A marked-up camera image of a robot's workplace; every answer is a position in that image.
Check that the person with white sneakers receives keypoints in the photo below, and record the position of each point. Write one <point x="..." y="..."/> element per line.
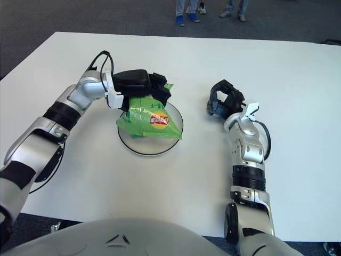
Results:
<point x="202" y="8"/>

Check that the green snack chip bag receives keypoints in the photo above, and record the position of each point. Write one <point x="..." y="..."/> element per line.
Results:
<point x="138" y="112"/>

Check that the grey robot torso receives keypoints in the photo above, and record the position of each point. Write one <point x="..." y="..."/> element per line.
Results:
<point x="133" y="240"/>

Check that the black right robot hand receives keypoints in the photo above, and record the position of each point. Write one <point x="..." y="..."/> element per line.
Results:
<point x="233" y="102"/>

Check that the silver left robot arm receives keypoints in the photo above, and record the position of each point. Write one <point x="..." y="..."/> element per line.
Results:
<point x="53" y="128"/>

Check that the person with blue shoes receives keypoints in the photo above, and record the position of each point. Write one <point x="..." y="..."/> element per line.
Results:
<point x="180" y="10"/>

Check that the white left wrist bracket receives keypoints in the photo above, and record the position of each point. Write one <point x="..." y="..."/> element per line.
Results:
<point x="114" y="100"/>

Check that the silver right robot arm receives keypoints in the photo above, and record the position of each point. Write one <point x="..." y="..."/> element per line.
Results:
<point x="251" y="153"/>

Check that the grey chair caster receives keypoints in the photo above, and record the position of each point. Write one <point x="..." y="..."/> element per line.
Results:
<point x="329" y="248"/>

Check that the white plate with black rim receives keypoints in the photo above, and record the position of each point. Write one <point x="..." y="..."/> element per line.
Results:
<point x="149" y="148"/>

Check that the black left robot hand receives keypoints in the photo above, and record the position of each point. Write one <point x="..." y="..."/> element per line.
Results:
<point x="130" y="81"/>

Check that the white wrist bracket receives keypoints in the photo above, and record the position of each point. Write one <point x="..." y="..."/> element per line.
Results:
<point x="251" y="108"/>
<point x="114" y="100"/>

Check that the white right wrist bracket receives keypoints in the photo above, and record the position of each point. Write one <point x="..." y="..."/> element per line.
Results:
<point x="251" y="108"/>

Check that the person with beige shoes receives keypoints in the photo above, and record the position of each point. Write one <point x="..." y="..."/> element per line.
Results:
<point x="243" y="9"/>

